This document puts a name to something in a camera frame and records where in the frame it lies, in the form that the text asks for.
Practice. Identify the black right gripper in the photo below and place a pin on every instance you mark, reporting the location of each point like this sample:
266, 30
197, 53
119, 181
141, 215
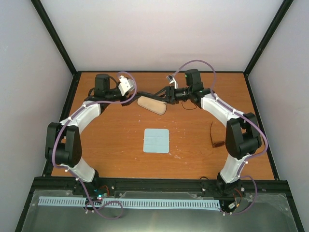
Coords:
169, 93

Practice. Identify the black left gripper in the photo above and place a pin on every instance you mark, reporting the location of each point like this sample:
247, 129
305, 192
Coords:
127, 102

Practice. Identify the black checkered glasses case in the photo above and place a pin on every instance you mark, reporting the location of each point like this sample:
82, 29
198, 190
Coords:
155, 106

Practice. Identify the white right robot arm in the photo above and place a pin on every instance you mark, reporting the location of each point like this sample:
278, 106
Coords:
242, 138

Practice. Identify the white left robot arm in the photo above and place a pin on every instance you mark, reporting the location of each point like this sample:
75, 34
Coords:
63, 143

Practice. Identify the brown translucent sunglasses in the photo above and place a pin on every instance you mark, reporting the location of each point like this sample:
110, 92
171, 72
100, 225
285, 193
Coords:
216, 139

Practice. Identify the light blue cleaning cloth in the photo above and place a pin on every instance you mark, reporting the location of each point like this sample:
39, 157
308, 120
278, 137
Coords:
156, 141

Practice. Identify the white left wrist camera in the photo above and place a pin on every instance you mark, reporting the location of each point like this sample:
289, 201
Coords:
125, 85

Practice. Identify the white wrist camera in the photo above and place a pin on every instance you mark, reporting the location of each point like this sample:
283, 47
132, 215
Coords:
171, 79
125, 85

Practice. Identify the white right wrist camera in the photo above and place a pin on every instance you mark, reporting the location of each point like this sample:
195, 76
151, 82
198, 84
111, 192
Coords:
171, 79

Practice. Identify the black left frame post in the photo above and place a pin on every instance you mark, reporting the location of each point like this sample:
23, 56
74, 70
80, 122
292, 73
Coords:
53, 34

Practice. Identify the black frame post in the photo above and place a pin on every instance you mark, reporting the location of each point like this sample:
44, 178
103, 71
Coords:
279, 16
53, 34

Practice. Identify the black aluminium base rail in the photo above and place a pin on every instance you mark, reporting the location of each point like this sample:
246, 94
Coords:
114, 186

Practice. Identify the light blue slotted cable duct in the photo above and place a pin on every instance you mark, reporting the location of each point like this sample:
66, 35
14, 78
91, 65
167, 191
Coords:
132, 203

